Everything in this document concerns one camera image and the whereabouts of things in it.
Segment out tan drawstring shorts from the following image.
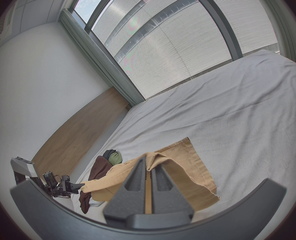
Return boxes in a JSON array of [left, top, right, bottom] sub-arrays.
[[80, 137, 221, 215]]

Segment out window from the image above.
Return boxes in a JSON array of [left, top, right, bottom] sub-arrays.
[[60, 0, 296, 102]]

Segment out green garment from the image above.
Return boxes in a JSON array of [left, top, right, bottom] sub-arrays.
[[108, 151, 123, 165]]

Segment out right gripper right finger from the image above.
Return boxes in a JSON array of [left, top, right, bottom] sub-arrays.
[[150, 164, 196, 218]]

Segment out brown garment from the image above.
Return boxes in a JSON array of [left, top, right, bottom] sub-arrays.
[[79, 156, 112, 214]]

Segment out white ceiling air vent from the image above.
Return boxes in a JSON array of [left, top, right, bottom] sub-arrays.
[[0, 3, 18, 50]]

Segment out grey-green curtain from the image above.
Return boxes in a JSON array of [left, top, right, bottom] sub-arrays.
[[59, 8, 146, 107], [271, 0, 296, 66]]

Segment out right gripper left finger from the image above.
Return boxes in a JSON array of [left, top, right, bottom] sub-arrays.
[[103, 156, 148, 222]]

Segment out bed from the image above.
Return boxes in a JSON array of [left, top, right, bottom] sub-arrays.
[[32, 49, 296, 226]]

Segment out black garment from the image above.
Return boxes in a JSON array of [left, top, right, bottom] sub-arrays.
[[102, 150, 119, 160]]

